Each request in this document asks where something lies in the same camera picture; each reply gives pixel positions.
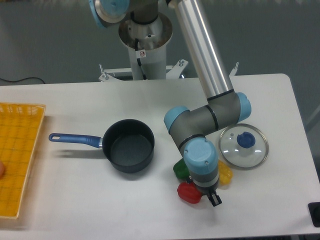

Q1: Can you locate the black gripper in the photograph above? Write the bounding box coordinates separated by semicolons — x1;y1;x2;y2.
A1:
189;174;222;207

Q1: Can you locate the red toy pepper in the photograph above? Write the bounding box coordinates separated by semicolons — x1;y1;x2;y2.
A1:
177;182;202;204

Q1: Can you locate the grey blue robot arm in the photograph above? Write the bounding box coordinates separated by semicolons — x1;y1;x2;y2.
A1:
88;0;252;206

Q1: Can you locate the yellow toy pepper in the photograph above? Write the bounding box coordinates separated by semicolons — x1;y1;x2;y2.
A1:
218;160;233;185

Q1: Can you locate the green toy pepper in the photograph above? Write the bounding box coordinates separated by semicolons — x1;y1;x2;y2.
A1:
173;158;190;180

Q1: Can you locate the glass pot lid blue knob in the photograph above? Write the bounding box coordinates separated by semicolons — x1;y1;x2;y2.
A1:
218;123;269;170

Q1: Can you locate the black device at table edge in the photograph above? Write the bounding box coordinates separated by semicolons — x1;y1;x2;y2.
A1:
308;202;320;228

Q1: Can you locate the yellow woven basket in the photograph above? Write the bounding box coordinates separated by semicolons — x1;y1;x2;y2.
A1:
0;102;46;219

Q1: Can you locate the orange object in basket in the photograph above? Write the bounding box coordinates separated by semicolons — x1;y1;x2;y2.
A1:
0;161;6;179

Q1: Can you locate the dark saucepan blue handle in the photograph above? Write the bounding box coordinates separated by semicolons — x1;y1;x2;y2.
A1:
48;119;155;174

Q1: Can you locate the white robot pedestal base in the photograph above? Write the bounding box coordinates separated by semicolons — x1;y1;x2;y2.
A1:
98;12;240;82

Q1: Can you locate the black cable on floor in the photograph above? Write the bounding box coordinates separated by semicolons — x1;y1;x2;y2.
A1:
0;76;46;84

